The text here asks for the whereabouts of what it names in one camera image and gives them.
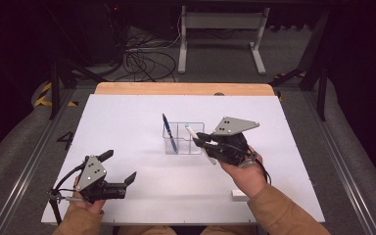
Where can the clear plastic organizer box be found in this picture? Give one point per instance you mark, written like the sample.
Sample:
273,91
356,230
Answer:
184,147

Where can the person's left hand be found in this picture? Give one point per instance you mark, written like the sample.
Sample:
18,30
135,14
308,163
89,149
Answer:
93,207

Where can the person's right hand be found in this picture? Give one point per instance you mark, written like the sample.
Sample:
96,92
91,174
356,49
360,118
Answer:
248,179

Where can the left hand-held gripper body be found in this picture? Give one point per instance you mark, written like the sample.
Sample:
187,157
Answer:
91,173

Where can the wooden table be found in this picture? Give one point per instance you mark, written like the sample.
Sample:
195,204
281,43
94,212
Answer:
176,88

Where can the white board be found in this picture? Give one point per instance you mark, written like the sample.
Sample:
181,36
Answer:
143,111

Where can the white pen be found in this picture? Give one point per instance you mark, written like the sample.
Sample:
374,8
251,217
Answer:
190,130

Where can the white metal stand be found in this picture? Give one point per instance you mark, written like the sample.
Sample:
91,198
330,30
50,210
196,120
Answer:
222,21

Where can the black metal stand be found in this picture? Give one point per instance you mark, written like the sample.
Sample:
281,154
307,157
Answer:
55,88
321,91

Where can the blue pen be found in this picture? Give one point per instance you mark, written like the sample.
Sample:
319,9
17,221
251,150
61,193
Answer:
169,132

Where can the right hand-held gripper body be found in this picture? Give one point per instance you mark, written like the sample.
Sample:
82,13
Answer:
231,125

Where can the aluminium floor rail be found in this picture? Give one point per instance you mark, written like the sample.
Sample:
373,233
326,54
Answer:
342,169
29,169

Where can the white eraser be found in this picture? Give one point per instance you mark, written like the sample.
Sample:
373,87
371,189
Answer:
239,196

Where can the yellow black hazard tape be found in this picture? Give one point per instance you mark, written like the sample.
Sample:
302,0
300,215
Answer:
44,98

